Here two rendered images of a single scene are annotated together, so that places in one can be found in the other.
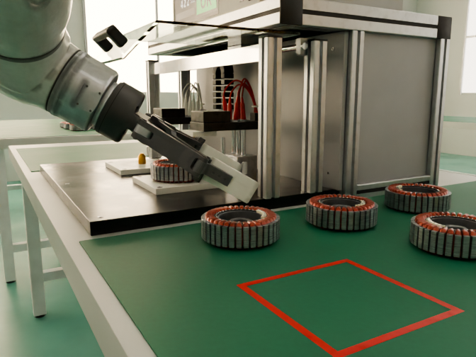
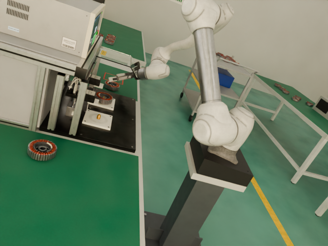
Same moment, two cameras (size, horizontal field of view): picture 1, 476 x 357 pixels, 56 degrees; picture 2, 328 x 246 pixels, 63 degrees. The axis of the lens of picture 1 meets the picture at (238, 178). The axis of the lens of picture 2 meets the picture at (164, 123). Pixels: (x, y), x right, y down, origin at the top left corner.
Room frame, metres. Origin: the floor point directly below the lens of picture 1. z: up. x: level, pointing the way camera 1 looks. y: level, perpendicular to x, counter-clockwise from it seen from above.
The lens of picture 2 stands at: (2.29, 0.90, 1.52)
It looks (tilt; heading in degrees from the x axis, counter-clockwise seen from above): 25 degrees down; 194
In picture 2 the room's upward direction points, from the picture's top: 22 degrees clockwise
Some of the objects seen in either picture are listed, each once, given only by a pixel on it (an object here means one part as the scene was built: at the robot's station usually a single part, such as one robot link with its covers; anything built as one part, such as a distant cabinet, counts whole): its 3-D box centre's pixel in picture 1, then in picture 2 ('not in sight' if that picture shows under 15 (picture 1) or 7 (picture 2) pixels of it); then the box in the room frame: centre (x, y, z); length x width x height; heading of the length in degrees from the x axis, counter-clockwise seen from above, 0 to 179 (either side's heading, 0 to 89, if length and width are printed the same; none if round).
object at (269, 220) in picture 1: (240, 225); (112, 85); (0.62, 0.00, 0.77); 0.11 x 0.11 x 0.04
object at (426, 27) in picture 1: (275, 39); (53, 40); (1.18, -0.09, 1.09); 0.68 x 0.44 x 0.05; 30
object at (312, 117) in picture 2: not in sight; (292, 125); (-2.15, 1.72, 0.38); 2.20 x 0.90 x 0.75; 30
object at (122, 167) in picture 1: (142, 166); (98, 119); (1.12, 0.24, 0.78); 0.15 x 0.15 x 0.01; 30
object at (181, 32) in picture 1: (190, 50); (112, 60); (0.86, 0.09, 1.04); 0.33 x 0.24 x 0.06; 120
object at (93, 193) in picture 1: (164, 179); (97, 111); (1.03, 0.17, 0.76); 0.64 x 0.47 x 0.02; 30
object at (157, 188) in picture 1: (178, 181); (102, 101); (0.91, 0.12, 0.78); 0.15 x 0.15 x 0.01; 30
